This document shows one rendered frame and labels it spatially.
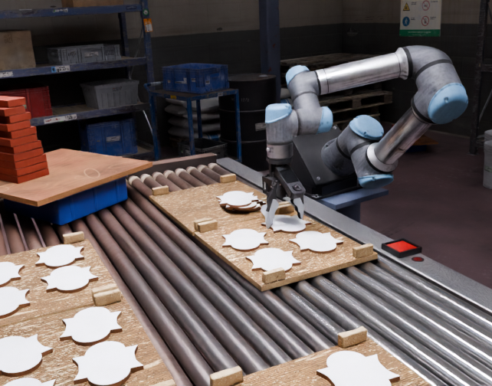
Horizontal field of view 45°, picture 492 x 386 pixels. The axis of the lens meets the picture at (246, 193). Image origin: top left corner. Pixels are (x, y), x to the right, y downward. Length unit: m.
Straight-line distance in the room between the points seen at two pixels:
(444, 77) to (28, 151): 1.33
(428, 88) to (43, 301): 1.18
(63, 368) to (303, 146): 1.34
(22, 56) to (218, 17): 2.50
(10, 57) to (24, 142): 3.75
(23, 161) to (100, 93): 3.94
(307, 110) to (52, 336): 0.92
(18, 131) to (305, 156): 1.00
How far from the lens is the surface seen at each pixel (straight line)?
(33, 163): 2.11
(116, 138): 6.13
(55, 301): 1.46
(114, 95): 6.05
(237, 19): 7.42
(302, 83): 1.77
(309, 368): 1.13
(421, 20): 7.49
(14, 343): 1.31
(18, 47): 5.84
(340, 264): 1.53
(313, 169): 2.20
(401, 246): 1.66
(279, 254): 1.56
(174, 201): 2.04
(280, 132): 1.68
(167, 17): 6.96
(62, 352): 1.26
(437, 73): 1.81
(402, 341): 1.26
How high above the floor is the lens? 1.58
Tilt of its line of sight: 18 degrees down
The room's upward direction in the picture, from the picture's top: 3 degrees counter-clockwise
